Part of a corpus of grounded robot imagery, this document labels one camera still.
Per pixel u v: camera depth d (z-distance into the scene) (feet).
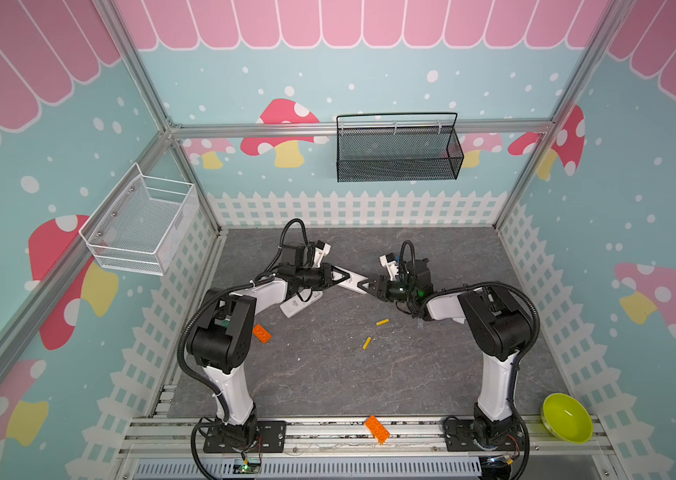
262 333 3.01
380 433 2.43
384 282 2.80
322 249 2.92
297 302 3.18
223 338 1.67
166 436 2.49
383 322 3.09
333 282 2.84
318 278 2.75
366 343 2.94
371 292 2.91
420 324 3.09
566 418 2.52
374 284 2.86
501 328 1.73
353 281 2.97
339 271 2.94
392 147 3.08
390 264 2.97
